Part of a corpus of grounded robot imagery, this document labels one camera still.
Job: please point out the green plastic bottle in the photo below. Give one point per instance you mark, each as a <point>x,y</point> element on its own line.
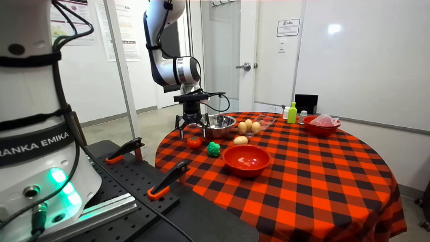
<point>292,114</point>

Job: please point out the paper wall poster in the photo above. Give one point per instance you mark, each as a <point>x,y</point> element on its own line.
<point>128,31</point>
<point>82,21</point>

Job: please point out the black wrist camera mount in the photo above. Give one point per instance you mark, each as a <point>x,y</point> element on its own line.
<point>192,95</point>

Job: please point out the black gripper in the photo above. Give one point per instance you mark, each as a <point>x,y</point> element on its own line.
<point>192,109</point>

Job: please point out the black wall holder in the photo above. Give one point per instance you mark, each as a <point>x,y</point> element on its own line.
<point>307,102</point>

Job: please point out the clear plastic bag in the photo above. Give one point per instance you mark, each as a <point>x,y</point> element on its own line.
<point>323,119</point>

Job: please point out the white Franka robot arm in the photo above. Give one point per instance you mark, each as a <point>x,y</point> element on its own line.
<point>27,89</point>

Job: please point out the loose beige egg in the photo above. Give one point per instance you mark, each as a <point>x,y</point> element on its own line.
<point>241,140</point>

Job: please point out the red toy tomato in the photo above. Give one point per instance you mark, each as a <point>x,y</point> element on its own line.
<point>194,142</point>

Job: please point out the beige egg in carton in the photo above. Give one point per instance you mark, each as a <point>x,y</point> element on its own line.
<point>249,122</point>
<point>242,128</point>
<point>256,126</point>

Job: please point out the white door with window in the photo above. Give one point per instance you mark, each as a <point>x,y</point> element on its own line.
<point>249,35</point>

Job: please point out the aluminium rail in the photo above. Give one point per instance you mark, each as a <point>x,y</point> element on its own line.
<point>102,210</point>

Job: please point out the red bowl with bag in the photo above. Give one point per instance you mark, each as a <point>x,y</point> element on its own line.
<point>321,130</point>

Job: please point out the white wall sign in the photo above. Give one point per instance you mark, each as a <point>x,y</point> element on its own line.
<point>288,27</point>

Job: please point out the small white bottle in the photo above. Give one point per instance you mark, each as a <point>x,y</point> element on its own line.
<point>285,113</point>

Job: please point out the red black checkered tablecloth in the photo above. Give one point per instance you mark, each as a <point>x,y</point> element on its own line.
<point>313,188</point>

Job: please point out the silver metal bowl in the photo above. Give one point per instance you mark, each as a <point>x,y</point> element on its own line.
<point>221,125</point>

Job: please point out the white metal post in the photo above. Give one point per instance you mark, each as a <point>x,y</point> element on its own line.
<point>123,71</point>

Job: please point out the black orange bar clamp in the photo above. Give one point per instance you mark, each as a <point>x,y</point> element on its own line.
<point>128,148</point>
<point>168,180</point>

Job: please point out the green toy vegetable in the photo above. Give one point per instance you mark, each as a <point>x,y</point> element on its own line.
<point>214,149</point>

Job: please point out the empty red bowl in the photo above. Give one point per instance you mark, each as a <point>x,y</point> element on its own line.
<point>246,161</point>

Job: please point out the large wall whiteboard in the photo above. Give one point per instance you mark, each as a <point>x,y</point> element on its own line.
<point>367,58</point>

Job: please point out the clear plastic egg carton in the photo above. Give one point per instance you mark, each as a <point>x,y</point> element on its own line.
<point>268,121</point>

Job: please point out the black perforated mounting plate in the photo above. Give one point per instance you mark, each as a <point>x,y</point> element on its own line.
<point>135,179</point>

